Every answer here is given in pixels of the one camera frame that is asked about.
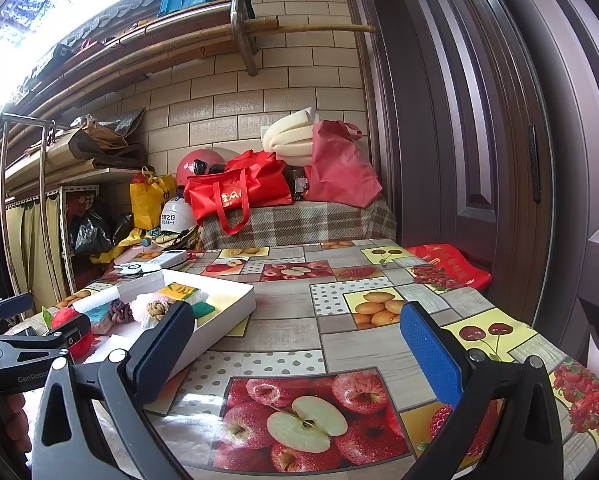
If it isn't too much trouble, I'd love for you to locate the fruit print tablecloth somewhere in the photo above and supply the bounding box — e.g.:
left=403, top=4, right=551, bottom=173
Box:
left=4, top=239, right=599, bottom=480

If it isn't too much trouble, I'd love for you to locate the metal wall bracket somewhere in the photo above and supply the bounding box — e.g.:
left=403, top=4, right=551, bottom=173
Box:
left=230, top=0, right=261, bottom=79

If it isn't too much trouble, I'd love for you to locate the metal pipe rack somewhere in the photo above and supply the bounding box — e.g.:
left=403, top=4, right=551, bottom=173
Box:
left=0, top=112, right=56, bottom=311

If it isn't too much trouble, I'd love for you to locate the dull red fabric bag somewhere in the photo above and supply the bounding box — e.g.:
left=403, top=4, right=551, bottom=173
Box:
left=303, top=120, right=383, bottom=207

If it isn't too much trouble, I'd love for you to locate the brown panelled door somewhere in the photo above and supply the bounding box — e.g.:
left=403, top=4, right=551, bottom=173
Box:
left=339, top=0, right=599, bottom=361

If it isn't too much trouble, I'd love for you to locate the white helmet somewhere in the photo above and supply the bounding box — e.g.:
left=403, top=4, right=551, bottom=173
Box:
left=160, top=197, right=198, bottom=234

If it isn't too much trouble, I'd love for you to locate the black plastic bag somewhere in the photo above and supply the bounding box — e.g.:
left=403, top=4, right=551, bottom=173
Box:
left=74, top=210, right=112, bottom=256

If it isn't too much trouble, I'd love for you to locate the small teal box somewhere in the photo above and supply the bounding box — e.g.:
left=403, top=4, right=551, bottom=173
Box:
left=82, top=305, right=113, bottom=334

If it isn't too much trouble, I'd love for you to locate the yellow cloth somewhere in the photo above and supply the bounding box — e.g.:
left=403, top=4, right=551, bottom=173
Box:
left=90, top=227, right=146, bottom=264

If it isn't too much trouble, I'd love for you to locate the flat red printed bag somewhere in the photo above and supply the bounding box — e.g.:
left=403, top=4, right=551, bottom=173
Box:
left=405, top=243, right=491, bottom=291

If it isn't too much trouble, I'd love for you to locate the white shallow box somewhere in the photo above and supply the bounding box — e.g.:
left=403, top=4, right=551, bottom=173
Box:
left=72, top=269, right=257, bottom=381

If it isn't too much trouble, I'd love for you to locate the stack of cardboard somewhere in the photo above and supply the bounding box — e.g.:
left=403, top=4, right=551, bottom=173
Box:
left=44, top=119, right=148, bottom=172

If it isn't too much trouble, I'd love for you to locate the yellow green sponge packet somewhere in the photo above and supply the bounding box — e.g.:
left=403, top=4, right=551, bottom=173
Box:
left=157, top=282, right=201, bottom=304

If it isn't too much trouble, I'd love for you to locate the white flat device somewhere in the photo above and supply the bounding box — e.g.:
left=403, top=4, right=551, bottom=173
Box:
left=140, top=250, right=188, bottom=270

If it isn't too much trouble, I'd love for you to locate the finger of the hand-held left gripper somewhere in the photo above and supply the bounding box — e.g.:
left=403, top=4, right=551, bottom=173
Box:
left=0, top=312, right=93, bottom=361
left=0, top=292, right=34, bottom=336

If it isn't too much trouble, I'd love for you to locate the yellow shopping bag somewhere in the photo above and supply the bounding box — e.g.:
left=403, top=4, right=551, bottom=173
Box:
left=130, top=169, right=177, bottom=231

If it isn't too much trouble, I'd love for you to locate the brown plaid cloth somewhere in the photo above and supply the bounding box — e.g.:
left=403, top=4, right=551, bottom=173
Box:
left=198, top=197, right=397, bottom=251

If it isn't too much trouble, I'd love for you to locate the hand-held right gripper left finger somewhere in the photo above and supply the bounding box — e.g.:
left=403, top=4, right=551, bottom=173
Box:
left=32, top=301, right=195, bottom=480

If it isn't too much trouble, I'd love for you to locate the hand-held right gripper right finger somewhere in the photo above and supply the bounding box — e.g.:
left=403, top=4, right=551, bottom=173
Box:
left=399, top=301, right=564, bottom=480

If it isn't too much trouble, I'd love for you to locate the bright red tote bag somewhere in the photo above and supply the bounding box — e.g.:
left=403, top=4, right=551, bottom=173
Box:
left=184, top=150, right=294, bottom=236

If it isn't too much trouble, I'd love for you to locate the cream foam roll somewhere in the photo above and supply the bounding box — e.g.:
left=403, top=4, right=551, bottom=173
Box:
left=262, top=106, right=326, bottom=167

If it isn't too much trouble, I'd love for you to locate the red helmet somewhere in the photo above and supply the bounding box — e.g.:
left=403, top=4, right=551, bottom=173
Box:
left=176, top=149, right=226, bottom=188

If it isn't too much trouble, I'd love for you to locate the bundle of bamboo poles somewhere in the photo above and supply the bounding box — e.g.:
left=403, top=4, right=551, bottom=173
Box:
left=2, top=20, right=376, bottom=126

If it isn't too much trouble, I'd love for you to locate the brown knotted rope ball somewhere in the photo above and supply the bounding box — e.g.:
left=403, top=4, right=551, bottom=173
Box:
left=147, top=295, right=174, bottom=321

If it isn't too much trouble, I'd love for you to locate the red plush ball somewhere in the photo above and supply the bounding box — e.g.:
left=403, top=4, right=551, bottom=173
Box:
left=42, top=306, right=94, bottom=359

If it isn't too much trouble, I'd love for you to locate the person's left hand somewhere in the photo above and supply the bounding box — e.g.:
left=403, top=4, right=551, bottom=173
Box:
left=4, top=394, right=33, bottom=456

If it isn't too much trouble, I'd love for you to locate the pink pompom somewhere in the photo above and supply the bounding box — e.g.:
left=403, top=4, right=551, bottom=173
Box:
left=130, top=292, right=153, bottom=324

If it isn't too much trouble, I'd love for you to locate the yellow curtain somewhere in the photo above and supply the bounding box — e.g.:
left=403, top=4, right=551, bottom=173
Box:
left=4, top=194, right=68, bottom=312

